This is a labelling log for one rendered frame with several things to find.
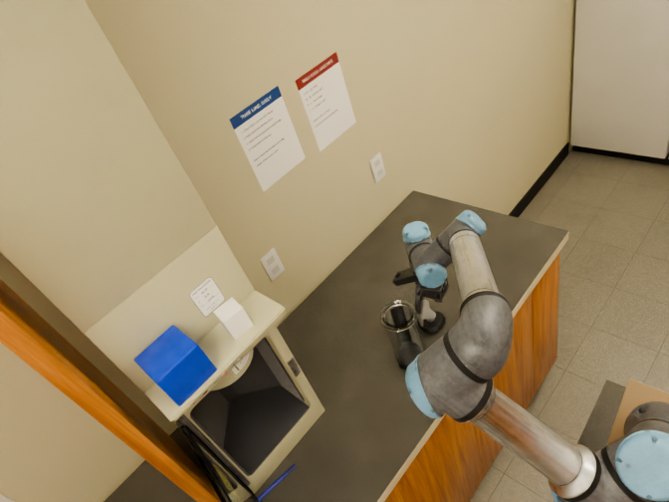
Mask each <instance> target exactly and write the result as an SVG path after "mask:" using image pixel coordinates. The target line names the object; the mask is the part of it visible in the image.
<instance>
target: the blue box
mask: <svg viewBox="0 0 669 502"><path fill-rule="evenodd" d="M134 361H135V362H136V363H137V364H138V365H139V366H140V367H141V368H142V369H143V371H144V372H145V373H146V374H147V375H148V376H149V377H150V378H151V379H152V380H153V381H154V382H155V383H156V384H157V385H158V386H159V387H160V388H161V389H162V390H163V391H164V392H165V393H166V394H167V395H168V396H169V397H170V398H171V399H172V400H173V401H174V402H175V403H176V404H177V405H178V406H182V405H183V404H184V403H185V402H186V401H187V400H188V399H189V398H190V397H191V396H192V395H193V394H194V393H195V392H196V391H197V390H198V389H199V388H200V387H201V386H202V385H203V384H204V383H205V382H206V381H207V380H208V379H209V378H210V377H211V376H212V375H213V374H214V373H215V372H216V371H217V368H216V367H215V366H214V365H213V363H212V362H211V361H210V360H209V358H208V357H207V356H206V355H205V353H204V352H203V351H202V349H201V348H200V347H199V346H198V345H197V344H196V343H195V342H194V341H192V340H191V339H190V338H189V337H187V336H186V335H185V334H184V333H182V332H181V331H180V330H179V329H177V328H176V327H175V326H173V325H172V326H171V327H170V328H168V329H167V330H166V331H165V332H164V333H163V334H162V335H160V336H159V337H158V338H157V339H156V340H155V341H154V342H153V343H151V344H150V345H149V346H148V347H147V348H146V349H145V350H144V351H142V352H141V353H140V354H139V355H138V356H137V357H136V358H134Z"/></svg>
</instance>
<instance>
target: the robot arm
mask: <svg viewBox="0 0 669 502"><path fill-rule="evenodd" d="M486 230H487V226H486V224H485V222H484V221H483V220H482V219H481V218H480V217H479V216H478V215H477V214H476V213H474V212H473V211H471V210H464V211H463V212H462V213H461V214H460V215H459V216H458V217H455V220H454V221H453V222H452V223H451V224H450V225H449V226H448V227H447V228H446V229H445V230H443V231H442V232H441V233H440V234H439V235H438V236H437V237H436V238H435V239H434V240H433V241H432V239H431V236H430V234H431V232H430V231H429V228H428V225H427V224H426V223H424V222H421V221H414V222H411V223H408V224H407V225H406V226H405V227H404V228H403V230H402V235H403V241H404V244H405V247H406V251H407V255H408V259H409V263H410V267H411V268H408V269H404V270H400V271H397V272H396V274H395V276H394V278H393V281H392V282H393V283H394V284H395V285H396V286H400V285H404V284H408V283H412V282H415V284H416V286H415V309H416V313H417V319H418V321H419V324H420V326H421V327H423V321H424V319H434V318H435V317H436V314H435V312H433V311H432V310H431V309H430V308H429V302H428V301H427V300H423V298H422V297H425V298H430V299H433V300H434V301H435V302H438V303H442V300H443V298H444V295H445V294H446V292H447V289H448V287H449V284H448V279H447V270H446V268H447V267H448V266H449V265H450V264H452V263H453V265H454V269H455V274H456V278H457V282H458V286H459V290H460V295H461V299H462V303H461V306H460V319H459V320H458V322H457V323H456V324H455V325H454V326H453V327H452V328H451V329H450V330H449V331H448V332H447V333H445V334H444V335H443V336H442V337H441V338H440V339H438V340H437V341H436V342H435V343H434V344H432V345H431V346H430V347H429V348H428V349H427V350H425V351H424V352H423V353H422V354H419V355H418V356H417V357H416V359H415V360H414V361H413V362H412V363H411V364H410V365H409V366H408V367H407V369H406V372H405V382H406V386H407V389H408V391H409V393H410V396H411V398H412V399H413V401H414V403H415V404H416V405H417V407H418V408H419V409H420V410H421V411H422V412H423V413H424V414H426V415H427V416H429V417H431V418H438V417H442V416H443V415H444V414H447V415H449V416H450V417H451V418H453V419H454V420H456V421H457V422H460V423H465V422H469V421H470V422H471V423H473V424H474V425H475V426H477V427H478V428H479V429H481V430H482V431H484V432H485V433H486V434H488V435H489V436H490V437H492V438H493V439H494V440H496V441H497V442H499V443H500V444H501V445H503V446H504V447H505V448H507V449H508V450H510V451H511V452H512V453H514V454H515V455H516V456H518V457H519V458H520V459H522V460H523V461H525V462H526V463H527V464H529V465H530V466H531V467H533V468H534V469H535V470H537V471H538V472H540V473H541V474H542V475H544V476H545V478H547V479H548V481H549V485H550V488H551V492H552V495H553V497H554V499H555V501H556V502H652V501H669V403H668V402H663V401H650V402H645V403H642V404H640V405H638V406H636V407H635V408H634V409H633V410H632V411H631V412H630V413H629V415H628V416H627V418H626V420H625V423H624V436H623V437H621V438H619V439H618V440H616V441H614V442H612V443H611V444H609V445H607V446H605V447H603V448H602V449H600V450H599V451H597V452H595V453H594V452H592V451H591V450H590V449H588V448H587V447H586V446H584V445H581V444H570V443H568V442H567V441H566V440H564V439H563V438H562V437H560V436H559V435H558V434H556V433H555V432H554V431H552V430H551V429H550V428H548V427H547V426H546V425H544V424H543V423H542V422H540V421H539V420H538V419H536V418H535V417H534V416H532V415H531V414H530V413H528V412H527V411H526V410H525V409H523V408H522V407H521V406H519V405H518V404H517V403H515V402H514V401H513V400H511V399H510V398H509V397H507V396H506V395H505V394H503V393H502V392H501V391H499V390H498V389H497V388H495V387H494V380H493V377H494V376H496V375H497V374H498V373H499V372H500V371H501V369H502V368H503V367H504V365H505V363H506V361H507V359H508V357H509V354H510V351H511V347H512V342H513V333H514V322H513V315H512V311H511V308H510V305H509V303H508V300H507V299H506V298H505V297H504V296H503V295H502V294H500V293H499V291H498V288H497V285H496V282H495V280H494V277H493V274H492V271H491V269H490V266H489V263H488V260H487V258H486V255H485V252H484V249H483V246H482V244H481V241H480V238H479V237H480V236H482V235H483V233H484V232H485V231H486Z"/></svg>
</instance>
